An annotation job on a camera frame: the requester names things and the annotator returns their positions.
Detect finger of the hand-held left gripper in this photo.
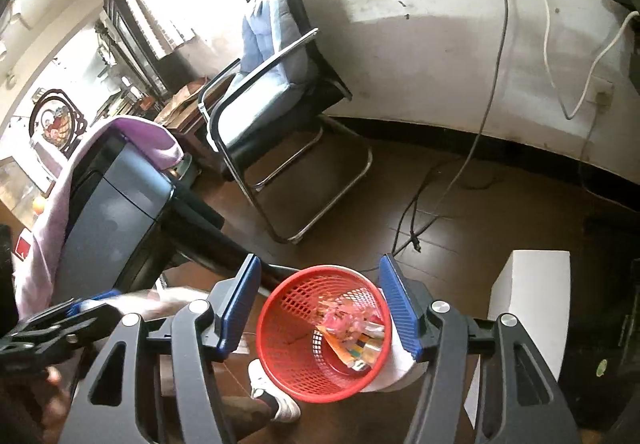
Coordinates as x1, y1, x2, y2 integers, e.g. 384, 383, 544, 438
17, 290, 122, 326

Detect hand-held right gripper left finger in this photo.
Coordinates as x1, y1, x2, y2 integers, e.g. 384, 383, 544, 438
60, 254, 262, 444

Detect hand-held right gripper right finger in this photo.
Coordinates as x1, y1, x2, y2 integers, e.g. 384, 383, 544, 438
378, 253, 583, 444

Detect pink clear plastic wrapper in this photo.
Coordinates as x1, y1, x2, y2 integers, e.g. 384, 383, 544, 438
320, 296, 387, 341

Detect white wrapper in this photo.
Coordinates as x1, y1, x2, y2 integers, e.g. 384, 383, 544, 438
117, 286, 213, 321

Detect orange yellow carton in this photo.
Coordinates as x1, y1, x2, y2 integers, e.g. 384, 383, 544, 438
322, 324, 389, 373

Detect red mesh wastebasket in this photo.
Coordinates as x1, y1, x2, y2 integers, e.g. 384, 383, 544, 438
256, 265, 396, 404

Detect person's left hand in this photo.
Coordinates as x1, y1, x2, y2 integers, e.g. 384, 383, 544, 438
42, 363, 71, 392

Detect white round container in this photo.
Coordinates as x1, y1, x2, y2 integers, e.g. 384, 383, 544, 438
362, 324, 432, 393

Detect grey black appliance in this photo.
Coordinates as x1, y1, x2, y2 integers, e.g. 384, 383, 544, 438
60, 131, 177, 298

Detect person's white shoe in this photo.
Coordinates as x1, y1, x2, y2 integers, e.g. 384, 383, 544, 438
248, 358, 302, 424

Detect person's leg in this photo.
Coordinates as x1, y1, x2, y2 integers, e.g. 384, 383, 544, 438
219, 394, 282, 444

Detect white box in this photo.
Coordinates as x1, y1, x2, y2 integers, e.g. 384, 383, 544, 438
462, 249, 572, 430

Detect purple tablecloth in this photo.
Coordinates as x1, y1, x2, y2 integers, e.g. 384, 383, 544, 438
12, 116, 185, 321

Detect round decorative table screen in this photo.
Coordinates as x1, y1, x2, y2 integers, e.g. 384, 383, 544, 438
29, 88, 89, 158

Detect black office chair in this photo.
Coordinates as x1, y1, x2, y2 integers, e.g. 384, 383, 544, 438
197, 0, 374, 245

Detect brown flat cardboard boxes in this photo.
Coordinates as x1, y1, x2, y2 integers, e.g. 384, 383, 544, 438
154, 76, 210, 126

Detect blue chair cushion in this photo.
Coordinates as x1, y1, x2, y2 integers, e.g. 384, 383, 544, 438
215, 0, 322, 151

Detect dark tall cabinet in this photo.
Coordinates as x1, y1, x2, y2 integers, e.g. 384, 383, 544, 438
102, 0, 172, 101

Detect grey cable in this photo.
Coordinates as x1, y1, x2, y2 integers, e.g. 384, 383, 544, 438
392, 0, 512, 256

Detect white cable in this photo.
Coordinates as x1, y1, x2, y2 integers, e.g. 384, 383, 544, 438
497, 0, 640, 121

